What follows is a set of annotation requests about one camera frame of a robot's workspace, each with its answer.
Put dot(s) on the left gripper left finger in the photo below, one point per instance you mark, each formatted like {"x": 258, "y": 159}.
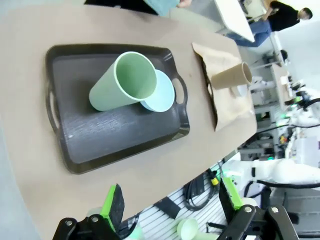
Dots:
{"x": 115, "y": 207}

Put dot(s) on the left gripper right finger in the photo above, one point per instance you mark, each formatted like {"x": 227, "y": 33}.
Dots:
{"x": 232, "y": 207}

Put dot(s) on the beige cloth mat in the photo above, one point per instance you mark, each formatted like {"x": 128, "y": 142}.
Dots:
{"x": 232, "y": 110}

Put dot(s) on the tall light green cup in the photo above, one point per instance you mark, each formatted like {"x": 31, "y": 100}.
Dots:
{"x": 107, "y": 92}

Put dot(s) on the light blue bowl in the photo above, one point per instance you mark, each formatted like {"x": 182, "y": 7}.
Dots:
{"x": 162, "y": 95}

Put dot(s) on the tall brown cup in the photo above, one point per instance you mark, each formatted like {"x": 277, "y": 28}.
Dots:
{"x": 230, "y": 77}

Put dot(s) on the teal cloth mat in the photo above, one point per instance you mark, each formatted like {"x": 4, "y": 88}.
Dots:
{"x": 162, "y": 6}

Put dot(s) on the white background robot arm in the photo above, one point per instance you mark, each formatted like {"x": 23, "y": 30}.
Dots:
{"x": 305, "y": 120}

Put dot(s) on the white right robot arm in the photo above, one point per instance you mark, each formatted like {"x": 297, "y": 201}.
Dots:
{"x": 287, "y": 170}

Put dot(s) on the person's left hand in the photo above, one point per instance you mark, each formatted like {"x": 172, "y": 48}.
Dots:
{"x": 185, "y": 3}

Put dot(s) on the grey slotted aluminium base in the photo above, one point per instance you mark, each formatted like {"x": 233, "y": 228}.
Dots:
{"x": 205, "y": 217}

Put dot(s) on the spare light green cup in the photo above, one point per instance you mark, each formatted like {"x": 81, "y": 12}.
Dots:
{"x": 187, "y": 228}

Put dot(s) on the wooden desk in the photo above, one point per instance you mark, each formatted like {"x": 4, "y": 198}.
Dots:
{"x": 280, "y": 85}

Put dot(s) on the white table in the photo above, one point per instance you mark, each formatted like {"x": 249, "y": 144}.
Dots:
{"x": 235, "y": 17}

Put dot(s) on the seated person in black shirt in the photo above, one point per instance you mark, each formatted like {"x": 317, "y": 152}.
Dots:
{"x": 282, "y": 17}

